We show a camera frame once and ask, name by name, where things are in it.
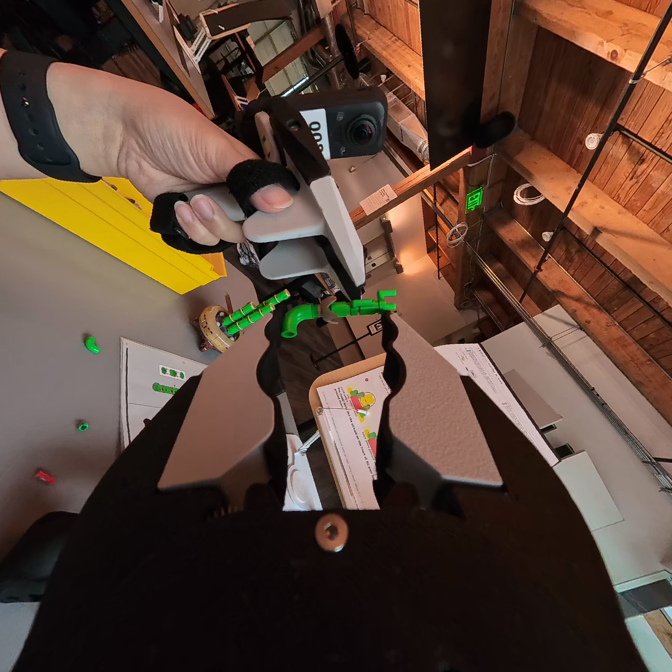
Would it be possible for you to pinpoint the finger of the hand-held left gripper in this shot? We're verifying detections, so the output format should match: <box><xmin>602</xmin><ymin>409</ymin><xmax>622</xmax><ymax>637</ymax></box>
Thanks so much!
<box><xmin>310</xmin><ymin>176</ymin><xmax>367</xmax><ymax>301</ymax></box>

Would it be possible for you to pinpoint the lego instruction booklet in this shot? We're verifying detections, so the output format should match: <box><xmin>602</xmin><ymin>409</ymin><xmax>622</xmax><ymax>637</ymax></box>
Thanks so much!
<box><xmin>120</xmin><ymin>337</ymin><xmax>211</xmax><ymax>452</ymax></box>

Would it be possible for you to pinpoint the white plastic stand base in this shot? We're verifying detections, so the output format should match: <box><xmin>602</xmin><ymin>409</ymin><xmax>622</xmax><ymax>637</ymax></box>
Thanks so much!
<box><xmin>283</xmin><ymin>433</ymin><xmax>323</xmax><ymax>511</ymax></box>

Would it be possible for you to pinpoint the person's left hand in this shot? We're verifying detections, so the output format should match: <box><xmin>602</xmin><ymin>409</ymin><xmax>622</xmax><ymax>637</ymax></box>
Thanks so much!
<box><xmin>47</xmin><ymin>63</ymin><xmax>296</xmax><ymax>246</ymax></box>

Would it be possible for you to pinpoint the black hanging panel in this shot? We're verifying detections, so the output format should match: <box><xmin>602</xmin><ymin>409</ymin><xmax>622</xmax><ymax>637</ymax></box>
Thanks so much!
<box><xmin>418</xmin><ymin>0</ymin><xmax>518</xmax><ymax>169</ymax></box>

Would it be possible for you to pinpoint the green lego bamboo stalk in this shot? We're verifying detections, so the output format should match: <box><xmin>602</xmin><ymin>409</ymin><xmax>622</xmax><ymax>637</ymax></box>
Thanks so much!
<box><xmin>281</xmin><ymin>289</ymin><xmax>398</xmax><ymax>338</ymax></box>

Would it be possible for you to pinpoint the white paper notice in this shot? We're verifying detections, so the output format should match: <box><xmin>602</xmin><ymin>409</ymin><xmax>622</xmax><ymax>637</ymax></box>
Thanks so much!
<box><xmin>359</xmin><ymin>184</ymin><xmax>398</xmax><ymax>213</ymax></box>

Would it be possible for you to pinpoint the lego pot with bamboo stalks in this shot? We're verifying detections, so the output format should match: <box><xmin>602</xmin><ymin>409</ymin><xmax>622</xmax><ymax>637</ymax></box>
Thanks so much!
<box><xmin>191</xmin><ymin>289</ymin><xmax>291</xmax><ymax>352</ymax></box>

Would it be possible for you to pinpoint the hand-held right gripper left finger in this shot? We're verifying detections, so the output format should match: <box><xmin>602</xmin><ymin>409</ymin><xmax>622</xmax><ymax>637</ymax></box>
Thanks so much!
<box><xmin>157</xmin><ymin>310</ymin><xmax>288</xmax><ymax>507</ymax></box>

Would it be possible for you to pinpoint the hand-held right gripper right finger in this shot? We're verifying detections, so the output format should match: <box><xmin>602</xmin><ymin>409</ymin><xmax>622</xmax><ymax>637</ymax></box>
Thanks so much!
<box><xmin>375</xmin><ymin>312</ymin><xmax>504</xmax><ymax>506</ymax></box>

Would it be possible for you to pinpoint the black smartwatch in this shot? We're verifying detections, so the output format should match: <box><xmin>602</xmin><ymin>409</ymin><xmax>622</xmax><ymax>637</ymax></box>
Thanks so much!
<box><xmin>0</xmin><ymin>50</ymin><xmax>100</xmax><ymax>183</ymax></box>

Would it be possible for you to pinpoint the wooden clipboard with instruction sheet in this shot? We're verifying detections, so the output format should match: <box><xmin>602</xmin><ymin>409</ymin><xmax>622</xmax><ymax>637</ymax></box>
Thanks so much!
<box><xmin>309</xmin><ymin>353</ymin><xmax>393</xmax><ymax>511</ymax></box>

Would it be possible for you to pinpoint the yellow plastic bin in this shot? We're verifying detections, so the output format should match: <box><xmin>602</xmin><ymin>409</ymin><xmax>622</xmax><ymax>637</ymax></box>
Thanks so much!
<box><xmin>0</xmin><ymin>176</ymin><xmax>228</xmax><ymax>295</ymax></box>

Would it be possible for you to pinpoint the person's left forearm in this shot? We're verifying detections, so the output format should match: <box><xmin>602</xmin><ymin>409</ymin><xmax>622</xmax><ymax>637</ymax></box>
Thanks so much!
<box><xmin>0</xmin><ymin>113</ymin><xmax>23</xmax><ymax>180</ymax></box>

